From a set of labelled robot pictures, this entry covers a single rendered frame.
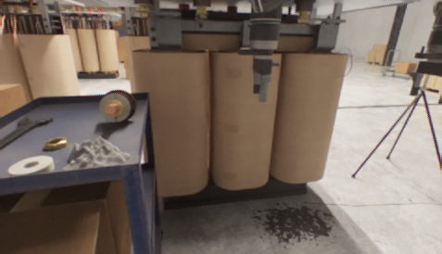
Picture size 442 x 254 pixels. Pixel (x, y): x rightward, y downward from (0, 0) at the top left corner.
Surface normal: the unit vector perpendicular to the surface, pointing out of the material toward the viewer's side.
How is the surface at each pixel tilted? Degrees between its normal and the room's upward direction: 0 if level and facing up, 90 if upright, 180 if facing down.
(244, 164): 90
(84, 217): 26
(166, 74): 90
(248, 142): 90
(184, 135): 90
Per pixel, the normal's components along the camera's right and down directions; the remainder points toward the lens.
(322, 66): 0.18, 0.33
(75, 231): 0.13, -0.70
